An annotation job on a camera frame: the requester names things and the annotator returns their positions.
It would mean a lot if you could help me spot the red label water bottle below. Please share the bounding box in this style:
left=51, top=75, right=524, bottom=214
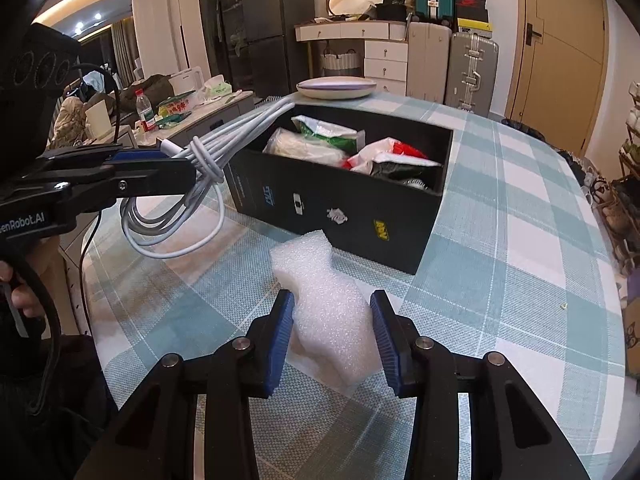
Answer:
left=136, top=88, right=158, bottom=132

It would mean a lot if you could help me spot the wooden door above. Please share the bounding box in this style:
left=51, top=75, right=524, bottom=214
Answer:
left=505, top=0, right=608, bottom=138

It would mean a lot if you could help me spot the thick black gripper cable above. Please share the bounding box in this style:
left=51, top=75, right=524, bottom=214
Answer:
left=0, top=245, right=63, bottom=413

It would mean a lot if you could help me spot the red white plastic packet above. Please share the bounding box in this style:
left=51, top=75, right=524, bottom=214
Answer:
left=345, top=137, right=428, bottom=173

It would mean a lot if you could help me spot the person's left forearm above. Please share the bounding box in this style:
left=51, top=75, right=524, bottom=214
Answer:
left=0, top=310, right=118, bottom=480

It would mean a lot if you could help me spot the beige box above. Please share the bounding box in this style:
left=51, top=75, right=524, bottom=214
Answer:
left=84, top=100, right=112, bottom=136

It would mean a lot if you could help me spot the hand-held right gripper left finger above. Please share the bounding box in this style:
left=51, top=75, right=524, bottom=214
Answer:
left=75, top=289, right=296, bottom=480

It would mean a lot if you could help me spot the woven basket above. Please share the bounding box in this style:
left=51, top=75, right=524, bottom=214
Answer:
left=320, top=49, right=361, bottom=77

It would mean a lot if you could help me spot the pile of clothes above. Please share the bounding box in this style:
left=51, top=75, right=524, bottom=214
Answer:
left=52, top=74, right=176, bottom=148

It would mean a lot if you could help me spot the black refrigerator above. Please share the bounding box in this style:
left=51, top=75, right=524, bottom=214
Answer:
left=240, top=0, right=316, bottom=101

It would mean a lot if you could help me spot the person's left hand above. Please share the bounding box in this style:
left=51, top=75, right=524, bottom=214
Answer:
left=0, top=259, right=48, bottom=318

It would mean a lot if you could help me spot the white foam piece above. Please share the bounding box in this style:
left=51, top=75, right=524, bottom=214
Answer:
left=269, top=229, right=396, bottom=386

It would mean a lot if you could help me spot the green white plastic packet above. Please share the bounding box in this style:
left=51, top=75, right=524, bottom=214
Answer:
left=291, top=115, right=368, bottom=153

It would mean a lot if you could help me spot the grey sideboard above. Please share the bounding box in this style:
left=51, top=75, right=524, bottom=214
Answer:
left=115, top=91, right=257, bottom=151

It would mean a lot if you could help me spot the oval mirror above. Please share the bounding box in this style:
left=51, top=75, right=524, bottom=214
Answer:
left=326, top=0, right=386, bottom=17

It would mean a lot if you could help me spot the white charging cable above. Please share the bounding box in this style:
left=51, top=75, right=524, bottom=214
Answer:
left=120, top=97, right=296, bottom=260

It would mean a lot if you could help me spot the green red snack packet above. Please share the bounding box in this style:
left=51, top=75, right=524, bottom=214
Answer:
left=157, top=95, right=196, bottom=126

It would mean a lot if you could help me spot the white curtain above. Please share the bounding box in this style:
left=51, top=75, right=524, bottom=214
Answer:
left=131, top=0, right=193, bottom=81

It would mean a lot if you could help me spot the silver suitcase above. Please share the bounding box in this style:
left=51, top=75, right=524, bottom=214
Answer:
left=446, top=32, right=500, bottom=111

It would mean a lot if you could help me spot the beige suitcase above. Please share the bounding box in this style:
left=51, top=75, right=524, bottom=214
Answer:
left=406, top=21, right=453, bottom=103

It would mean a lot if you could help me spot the green tissue pack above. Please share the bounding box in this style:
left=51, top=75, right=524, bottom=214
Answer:
left=204, top=75, right=234, bottom=98

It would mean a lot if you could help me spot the dark glass cabinet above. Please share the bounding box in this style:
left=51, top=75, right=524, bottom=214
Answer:
left=196, top=0, right=251, bottom=93

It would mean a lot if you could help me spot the white oval plate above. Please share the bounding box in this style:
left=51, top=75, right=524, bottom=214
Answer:
left=296, top=76, right=377, bottom=100

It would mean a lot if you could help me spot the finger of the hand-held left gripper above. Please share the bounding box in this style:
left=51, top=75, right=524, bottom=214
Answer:
left=47, top=159, right=197, bottom=213
left=35, top=143, right=176, bottom=173

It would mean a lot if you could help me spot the shoe rack with shoes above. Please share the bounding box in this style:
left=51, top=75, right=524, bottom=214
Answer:
left=617, top=80, right=640, bottom=276

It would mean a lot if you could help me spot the pile of shoes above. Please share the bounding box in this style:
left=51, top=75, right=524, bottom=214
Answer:
left=555, top=147, right=616, bottom=211

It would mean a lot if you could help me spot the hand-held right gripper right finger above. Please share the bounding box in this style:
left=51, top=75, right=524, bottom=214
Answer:
left=369, top=289, right=593, bottom=480

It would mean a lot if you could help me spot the white dressing desk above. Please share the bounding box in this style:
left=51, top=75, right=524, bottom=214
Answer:
left=294, top=21, right=408, bottom=43

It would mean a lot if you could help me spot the white drawer unit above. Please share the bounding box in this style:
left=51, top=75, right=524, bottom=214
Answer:
left=364, top=40, right=408, bottom=82

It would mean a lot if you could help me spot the white printed packet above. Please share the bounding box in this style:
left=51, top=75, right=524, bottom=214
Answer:
left=370, top=151, right=443, bottom=181

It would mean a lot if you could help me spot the thin black cable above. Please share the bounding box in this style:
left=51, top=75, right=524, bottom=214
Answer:
left=74, top=62, right=122, bottom=336

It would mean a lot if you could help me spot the green checked tablecloth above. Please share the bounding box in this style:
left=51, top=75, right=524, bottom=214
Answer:
left=80, top=91, right=628, bottom=480

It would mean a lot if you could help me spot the black cardboard box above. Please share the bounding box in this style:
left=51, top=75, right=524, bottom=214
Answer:
left=222, top=101, right=454, bottom=276

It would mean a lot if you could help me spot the bagged white rope coil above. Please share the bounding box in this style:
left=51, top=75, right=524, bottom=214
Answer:
left=262, top=127, right=351, bottom=166

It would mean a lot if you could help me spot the black trash bag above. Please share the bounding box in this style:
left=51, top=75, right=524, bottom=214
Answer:
left=501, top=118, right=546, bottom=143

